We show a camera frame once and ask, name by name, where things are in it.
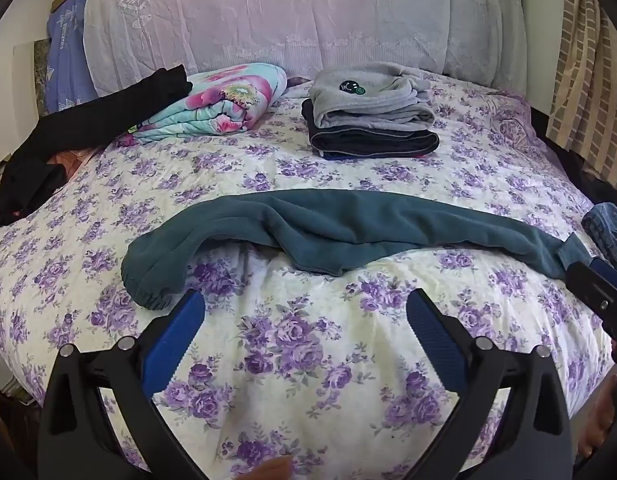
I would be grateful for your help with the blue patterned cloth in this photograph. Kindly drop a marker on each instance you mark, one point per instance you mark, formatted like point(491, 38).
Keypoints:
point(63, 60)

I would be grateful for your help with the teal pants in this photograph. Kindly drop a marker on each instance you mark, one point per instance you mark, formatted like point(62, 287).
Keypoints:
point(338, 230)

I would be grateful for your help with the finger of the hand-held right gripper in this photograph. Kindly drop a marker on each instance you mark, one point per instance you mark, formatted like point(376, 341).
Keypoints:
point(588, 280)

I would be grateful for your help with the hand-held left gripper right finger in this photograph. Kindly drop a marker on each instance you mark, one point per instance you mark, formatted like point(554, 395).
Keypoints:
point(438, 345)

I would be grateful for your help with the blue denim cloth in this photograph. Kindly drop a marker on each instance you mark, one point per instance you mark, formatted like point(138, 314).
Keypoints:
point(610, 230)

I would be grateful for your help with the purple floral bed sheet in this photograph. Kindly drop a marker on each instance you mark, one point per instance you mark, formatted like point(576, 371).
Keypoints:
point(288, 170)

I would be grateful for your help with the folded floral quilt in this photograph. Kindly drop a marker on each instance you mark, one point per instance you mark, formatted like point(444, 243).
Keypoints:
point(223, 100)

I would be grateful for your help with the white lace headboard cover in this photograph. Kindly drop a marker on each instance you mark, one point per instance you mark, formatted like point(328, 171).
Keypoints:
point(288, 10)

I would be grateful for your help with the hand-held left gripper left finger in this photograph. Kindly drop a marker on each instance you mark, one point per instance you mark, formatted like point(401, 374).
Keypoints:
point(173, 345)

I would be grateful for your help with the folded dark garment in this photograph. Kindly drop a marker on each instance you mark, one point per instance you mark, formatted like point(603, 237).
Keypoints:
point(373, 142)

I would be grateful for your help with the folded grey sweatshirt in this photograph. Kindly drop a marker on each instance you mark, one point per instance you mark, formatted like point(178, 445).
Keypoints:
point(358, 95)

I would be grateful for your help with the black garment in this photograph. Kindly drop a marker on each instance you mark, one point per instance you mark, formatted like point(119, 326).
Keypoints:
point(88, 115)

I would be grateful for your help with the person's foot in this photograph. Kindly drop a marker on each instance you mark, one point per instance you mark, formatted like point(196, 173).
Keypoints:
point(595, 420)

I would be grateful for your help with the beige checked curtain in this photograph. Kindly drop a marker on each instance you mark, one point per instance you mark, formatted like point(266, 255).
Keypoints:
point(588, 85)

